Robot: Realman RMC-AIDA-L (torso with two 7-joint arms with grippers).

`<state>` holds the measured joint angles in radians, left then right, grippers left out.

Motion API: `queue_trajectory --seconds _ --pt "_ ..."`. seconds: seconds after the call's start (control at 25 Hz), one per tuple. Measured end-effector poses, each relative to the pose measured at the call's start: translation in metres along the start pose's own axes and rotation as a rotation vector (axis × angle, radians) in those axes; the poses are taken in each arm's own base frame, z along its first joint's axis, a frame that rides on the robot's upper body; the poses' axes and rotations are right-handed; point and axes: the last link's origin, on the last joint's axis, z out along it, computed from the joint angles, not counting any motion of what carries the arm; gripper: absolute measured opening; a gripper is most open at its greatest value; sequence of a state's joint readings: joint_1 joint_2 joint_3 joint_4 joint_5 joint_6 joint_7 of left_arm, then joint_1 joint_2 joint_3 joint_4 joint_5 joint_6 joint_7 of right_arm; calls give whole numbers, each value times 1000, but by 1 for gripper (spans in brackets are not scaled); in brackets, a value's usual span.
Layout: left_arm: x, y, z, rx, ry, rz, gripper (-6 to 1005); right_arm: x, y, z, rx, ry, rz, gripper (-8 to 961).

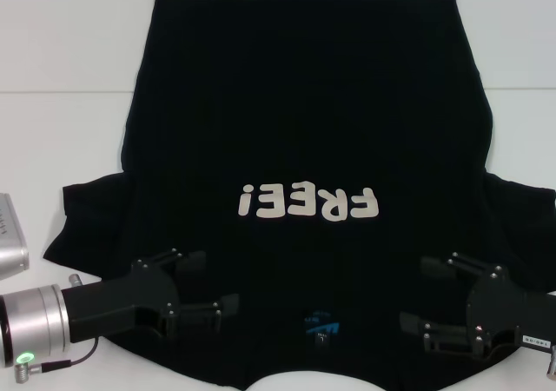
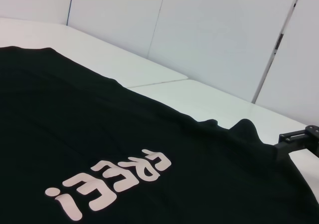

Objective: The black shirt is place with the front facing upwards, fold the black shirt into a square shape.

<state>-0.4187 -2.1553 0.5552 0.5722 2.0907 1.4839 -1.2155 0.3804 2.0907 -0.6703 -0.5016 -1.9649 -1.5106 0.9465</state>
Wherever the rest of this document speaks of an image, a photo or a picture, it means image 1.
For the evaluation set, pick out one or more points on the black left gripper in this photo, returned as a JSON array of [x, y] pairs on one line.
[[126, 300]]

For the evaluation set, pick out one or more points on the black shirt with FREE print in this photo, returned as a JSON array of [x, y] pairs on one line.
[[304, 104]]

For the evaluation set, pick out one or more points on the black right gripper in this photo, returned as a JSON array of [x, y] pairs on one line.
[[499, 308]]

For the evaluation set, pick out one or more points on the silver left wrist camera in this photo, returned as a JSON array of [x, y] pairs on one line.
[[11, 239]]

